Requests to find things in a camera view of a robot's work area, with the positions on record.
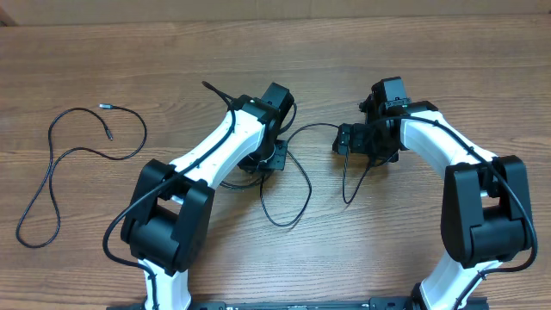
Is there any separated black usb cable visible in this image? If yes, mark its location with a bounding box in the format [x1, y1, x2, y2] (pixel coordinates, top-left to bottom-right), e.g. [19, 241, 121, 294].
[15, 102, 148, 250]

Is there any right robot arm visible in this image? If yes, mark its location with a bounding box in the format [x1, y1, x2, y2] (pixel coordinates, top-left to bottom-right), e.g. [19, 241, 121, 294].
[332, 77, 538, 309]

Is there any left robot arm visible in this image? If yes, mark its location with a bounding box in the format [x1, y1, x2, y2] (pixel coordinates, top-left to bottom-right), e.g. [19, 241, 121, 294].
[121, 83, 296, 309]

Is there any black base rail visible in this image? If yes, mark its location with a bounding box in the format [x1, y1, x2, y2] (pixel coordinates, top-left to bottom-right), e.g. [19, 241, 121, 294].
[107, 295, 490, 310]

